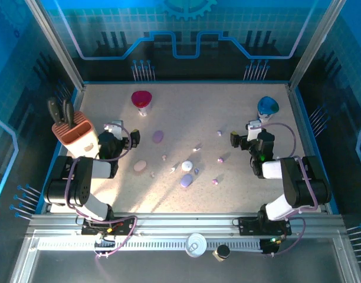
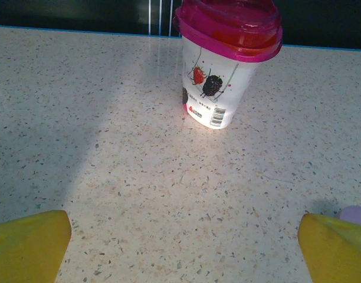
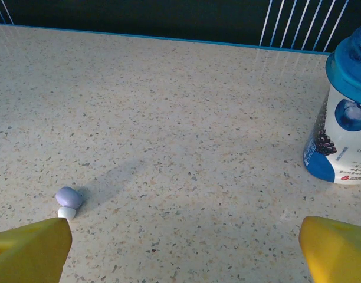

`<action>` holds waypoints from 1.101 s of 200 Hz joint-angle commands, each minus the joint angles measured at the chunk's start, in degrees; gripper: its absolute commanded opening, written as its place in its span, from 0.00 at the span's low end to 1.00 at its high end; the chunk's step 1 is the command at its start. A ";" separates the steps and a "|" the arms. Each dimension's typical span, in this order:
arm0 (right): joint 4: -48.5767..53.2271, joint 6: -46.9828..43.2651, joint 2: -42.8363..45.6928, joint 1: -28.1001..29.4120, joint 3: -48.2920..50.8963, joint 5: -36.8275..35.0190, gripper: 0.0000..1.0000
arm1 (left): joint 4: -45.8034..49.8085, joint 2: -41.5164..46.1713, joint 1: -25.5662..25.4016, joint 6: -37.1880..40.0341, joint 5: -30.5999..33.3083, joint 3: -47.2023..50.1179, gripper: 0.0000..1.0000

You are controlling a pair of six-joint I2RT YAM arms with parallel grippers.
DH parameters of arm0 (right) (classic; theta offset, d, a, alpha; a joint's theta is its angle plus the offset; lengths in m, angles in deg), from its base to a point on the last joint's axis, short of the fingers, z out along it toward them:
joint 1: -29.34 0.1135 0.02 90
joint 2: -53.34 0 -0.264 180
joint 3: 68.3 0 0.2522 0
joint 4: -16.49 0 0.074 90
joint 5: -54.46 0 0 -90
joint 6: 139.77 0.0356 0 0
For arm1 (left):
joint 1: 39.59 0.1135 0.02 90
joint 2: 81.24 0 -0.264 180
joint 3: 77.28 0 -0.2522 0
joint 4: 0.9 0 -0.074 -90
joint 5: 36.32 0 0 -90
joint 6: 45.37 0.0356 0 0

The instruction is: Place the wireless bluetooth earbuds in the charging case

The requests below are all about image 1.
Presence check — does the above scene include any black-handled knife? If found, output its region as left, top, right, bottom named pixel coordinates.
left=61, top=98, right=70, bottom=123
left=65, top=101, right=76, bottom=130
left=47, top=96, right=59, bottom=124

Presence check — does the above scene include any aluminium frame post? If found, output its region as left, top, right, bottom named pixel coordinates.
left=23, top=0, right=86, bottom=91
left=288, top=0, right=348, bottom=91

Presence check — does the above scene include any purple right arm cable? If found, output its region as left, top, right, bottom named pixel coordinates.
left=258, top=122, right=320, bottom=258

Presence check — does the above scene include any lavender earbud charging case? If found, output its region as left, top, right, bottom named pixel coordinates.
left=180, top=173, right=194, bottom=188

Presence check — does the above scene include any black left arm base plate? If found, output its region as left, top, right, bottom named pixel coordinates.
left=81, top=216, right=136, bottom=236

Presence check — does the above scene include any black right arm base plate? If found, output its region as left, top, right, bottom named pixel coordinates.
left=238, top=217, right=293, bottom=236

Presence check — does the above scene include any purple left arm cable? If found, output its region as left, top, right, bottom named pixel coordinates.
left=64, top=123, right=139, bottom=260

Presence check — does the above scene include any aluminium table side rail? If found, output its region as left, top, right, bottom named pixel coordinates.
left=287, top=84, right=330, bottom=213

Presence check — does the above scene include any small black-lidded jar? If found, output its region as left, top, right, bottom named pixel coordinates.
left=212, top=244, right=231, bottom=262

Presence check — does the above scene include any cup with magenta lid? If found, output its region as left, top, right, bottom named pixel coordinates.
left=131, top=90, right=153, bottom=117

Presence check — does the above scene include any aluminium mounting rail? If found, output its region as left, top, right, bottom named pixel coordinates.
left=27, top=212, right=346, bottom=235

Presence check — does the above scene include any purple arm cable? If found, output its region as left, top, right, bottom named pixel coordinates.
left=258, top=122, right=320, bottom=258
left=64, top=123, right=139, bottom=260

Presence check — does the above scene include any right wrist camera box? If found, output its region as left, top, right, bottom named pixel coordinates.
left=247, top=119, right=262, bottom=142

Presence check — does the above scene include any cup with blue lid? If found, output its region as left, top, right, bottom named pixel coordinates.
left=257, top=96, right=280, bottom=123

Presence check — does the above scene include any terracotta and cream knife block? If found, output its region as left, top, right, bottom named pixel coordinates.
left=51, top=111, right=100, bottom=160

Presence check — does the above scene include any slotted grey cable duct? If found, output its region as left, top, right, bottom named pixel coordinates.
left=37, top=239, right=264, bottom=251

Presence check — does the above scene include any silver tin can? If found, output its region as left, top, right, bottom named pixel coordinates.
left=185, top=232, right=208, bottom=259

